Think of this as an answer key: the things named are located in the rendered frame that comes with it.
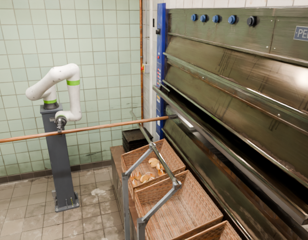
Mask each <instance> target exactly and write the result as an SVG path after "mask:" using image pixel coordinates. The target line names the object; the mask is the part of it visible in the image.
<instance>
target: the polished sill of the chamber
mask: <svg viewBox="0 0 308 240"><path fill-rule="evenodd" d="M166 111H167V112H168V113H169V114H170V115H173V113H172V112H171V111H170V110H168V109H167V107H166ZM175 120H176V121H177V122H178V123H179V124H180V125H181V126H182V127H183V128H184V129H185V131H186V132H187V133H188V134H189V135H190V136H191V137H192V138H193V139H194V140H195V141H196V142H197V143H198V144H199V145H200V146H201V147H202V148H203V149H204V150H205V151H206V152H207V153H208V154H209V155H210V156H211V157H212V158H213V159H214V160H215V161H216V162H217V163H218V164H219V165H220V166H221V167H222V168H223V169H224V170H225V171H226V172H227V173H228V174H229V175H230V176H231V177H232V178H233V179H234V180H235V181H236V182H237V183H238V184H239V185H240V186H241V187H242V188H243V189H244V190H245V191H246V192H247V193H248V194H249V195H250V196H251V197H252V198H253V199H254V200H255V201H256V202H257V203H258V204H259V205H260V206H261V207H262V208H263V209H264V210H265V211H266V212H267V213H268V214H269V216H270V217H271V218H272V219H273V220H274V221H275V222H276V223H277V224H278V225H279V226H280V227H281V228H282V229H283V230H284V231H285V232H286V233H287V234H288V235H289V236H290V237H291V238H292V239H293V240H308V232H307V231H306V230H305V229H304V228H303V227H302V226H300V225H299V224H298V223H297V222H296V221H295V220H294V219H293V218H292V217H291V216H290V215H288V214H287V213H286V212H285V211H284V210H283V209H282V208H281V207H280V206H279V205H278V204H276V203H275V202H274V201H273V200H272V199H271V198H270V197H269V196H268V195H267V194H266V193H264V192H263V191H262V190H261V189H260V188H259V187H258V186H257V185H256V184H255V183H254V182H253V181H252V180H251V179H250V178H249V177H247V176H246V175H245V174H244V173H243V172H242V171H241V170H240V169H239V168H238V167H237V166H235V165H234V164H233V163H232V162H231V161H230V160H229V159H228V158H227V157H226V156H225V155H224V154H222V153H221V152H220V151H219V150H218V149H217V148H216V147H215V146H214V145H213V144H212V143H210V142H209V141H208V140H207V139H206V138H205V137H204V136H203V135H202V134H201V133H200V132H198V131H197V130H189V129H188V128H187V127H186V126H185V125H184V124H183V123H182V122H181V121H180V120H179V119H175Z"/></svg>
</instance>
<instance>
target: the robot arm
mask: <svg viewBox="0 0 308 240"><path fill-rule="evenodd" d="M65 79H66V82H67V84H66V85H67V89H68V93H69V99H70V111H62V110H61V111H58V112H57V113H56V114H55V118H56V121H55V123H56V126H57V129H58V133H60V132H62V130H63V127H64V126H65V125H66V123H67V122H68V121H79V120H81V118H82V111H81V104H80V85H81V84H80V69H79V67H78V66H77V65H76V64H74V63H70V64H67V65H64V66H59V67H53V68H51V69H50V71H49V72H48V73H47V74H46V76H45V77H44V78H43V79H41V80H40V81H39V82H38V83H36V84H35V85H33V86H31V87H29V88H28V89H27V90H26V97H27V98H28V99H29V100H32V101H36V100H40V99H43V102H44V105H43V109H45V110H53V109H56V108H58V107H59V104H58V103H57V95H56V89H55V84H57V83H59V82H61V81H63V80H65Z"/></svg>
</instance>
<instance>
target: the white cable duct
mask: <svg viewBox="0 0 308 240"><path fill-rule="evenodd" d="M152 51H153V0H150V118H152ZM150 134H151V135H152V121H151V122H150Z"/></svg>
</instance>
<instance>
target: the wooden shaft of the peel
mask: <svg viewBox="0 0 308 240"><path fill-rule="evenodd" d="M167 119H169V118H168V116H163V117H157V118H150V119H143V120H133V121H126V122H119V123H113V124H105V125H99V126H92V127H85V128H78V129H71V130H62V132H60V133H58V132H57V131H55V132H47V133H41V134H34V135H27V136H20V137H13V138H6V139H0V143H5V142H11V141H18V140H27V139H34V138H40V137H47V136H54V135H61V134H67V133H74V132H81V131H88V130H97V129H104V128H110V127H117V126H124V125H131V124H137V123H144V122H151V121H158V120H167Z"/></svg>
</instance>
